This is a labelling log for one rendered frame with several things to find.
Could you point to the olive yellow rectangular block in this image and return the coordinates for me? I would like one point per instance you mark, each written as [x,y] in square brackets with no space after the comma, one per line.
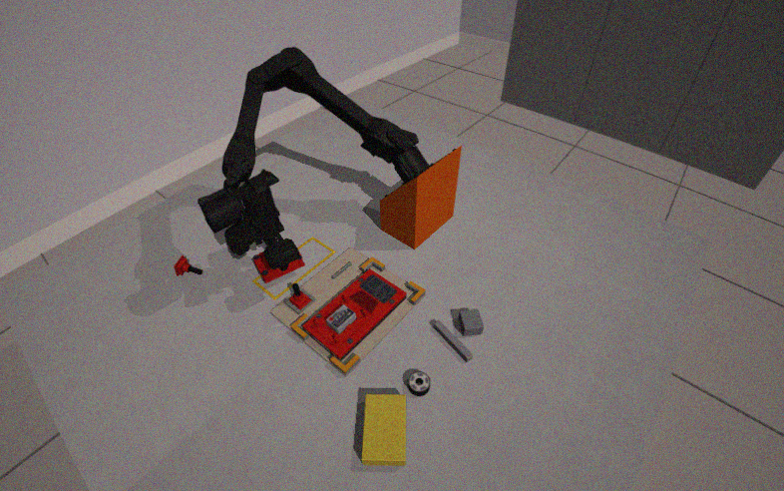
[384,432]

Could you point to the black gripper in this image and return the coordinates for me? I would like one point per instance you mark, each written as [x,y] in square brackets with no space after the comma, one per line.
[279,252]

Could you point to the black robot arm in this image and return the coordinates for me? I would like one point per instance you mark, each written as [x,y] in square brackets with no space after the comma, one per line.
[293,70]

